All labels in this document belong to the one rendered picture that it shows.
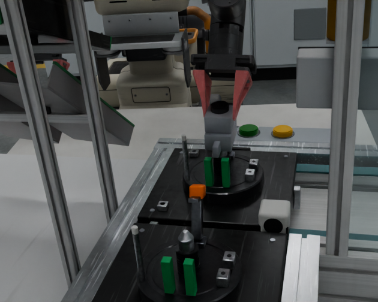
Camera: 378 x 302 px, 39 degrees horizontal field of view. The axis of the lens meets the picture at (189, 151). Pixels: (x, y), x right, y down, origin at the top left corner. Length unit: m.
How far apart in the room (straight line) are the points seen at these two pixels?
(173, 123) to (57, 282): 0.64
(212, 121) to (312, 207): 0.24
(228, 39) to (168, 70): 0.82
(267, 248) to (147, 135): 0.68
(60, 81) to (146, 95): 0.86
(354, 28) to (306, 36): 3.36
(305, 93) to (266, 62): 3.34
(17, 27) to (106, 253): 0.36
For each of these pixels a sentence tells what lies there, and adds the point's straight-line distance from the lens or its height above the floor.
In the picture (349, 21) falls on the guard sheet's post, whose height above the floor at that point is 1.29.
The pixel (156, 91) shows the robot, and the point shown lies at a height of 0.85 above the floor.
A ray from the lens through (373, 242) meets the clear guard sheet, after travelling 0.80.
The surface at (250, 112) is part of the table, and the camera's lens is 1.47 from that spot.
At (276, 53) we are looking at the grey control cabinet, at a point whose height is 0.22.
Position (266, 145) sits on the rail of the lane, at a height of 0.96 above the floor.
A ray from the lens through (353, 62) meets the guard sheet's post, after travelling 0.66.
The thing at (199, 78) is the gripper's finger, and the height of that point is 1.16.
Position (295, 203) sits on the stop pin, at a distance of 0.94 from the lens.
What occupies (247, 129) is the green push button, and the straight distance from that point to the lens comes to 1.12.
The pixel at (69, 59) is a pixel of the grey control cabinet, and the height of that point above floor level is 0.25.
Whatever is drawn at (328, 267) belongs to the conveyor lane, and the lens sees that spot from 0.82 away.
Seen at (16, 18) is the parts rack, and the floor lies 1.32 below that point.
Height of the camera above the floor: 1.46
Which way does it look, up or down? 28 degrees down
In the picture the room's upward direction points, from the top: 5 degrees counter-clockwise
